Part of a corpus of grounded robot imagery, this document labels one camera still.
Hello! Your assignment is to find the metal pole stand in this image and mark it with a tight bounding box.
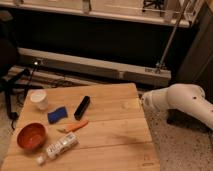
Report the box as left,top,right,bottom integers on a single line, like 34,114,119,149
155,0,190,74

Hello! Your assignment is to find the wooden shelf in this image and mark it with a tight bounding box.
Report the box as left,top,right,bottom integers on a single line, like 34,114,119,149
0,0,203,28

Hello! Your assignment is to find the grey baseboard beam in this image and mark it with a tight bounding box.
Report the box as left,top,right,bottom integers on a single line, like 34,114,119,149
19,48,171,87

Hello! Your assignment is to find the clear plastic bottle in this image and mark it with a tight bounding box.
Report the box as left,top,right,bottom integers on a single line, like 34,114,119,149
36,132,78,165

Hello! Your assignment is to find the black tripod stand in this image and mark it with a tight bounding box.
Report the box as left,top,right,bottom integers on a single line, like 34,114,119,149
0,61,42,120

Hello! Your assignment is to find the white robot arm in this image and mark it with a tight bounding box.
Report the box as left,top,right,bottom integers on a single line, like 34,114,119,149
141,83,213,130

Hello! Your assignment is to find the black rectangular block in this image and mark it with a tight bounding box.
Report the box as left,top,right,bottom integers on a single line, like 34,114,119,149
74,96,90,120

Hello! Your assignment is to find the dark cabinet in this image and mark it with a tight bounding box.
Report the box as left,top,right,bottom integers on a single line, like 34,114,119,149
175,0,213,103

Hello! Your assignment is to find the blue sponge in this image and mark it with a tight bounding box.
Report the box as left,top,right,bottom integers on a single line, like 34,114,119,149
47,107,68,124

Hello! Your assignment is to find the red-brown bowl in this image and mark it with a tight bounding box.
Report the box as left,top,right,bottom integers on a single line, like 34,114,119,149
17,123,47,151

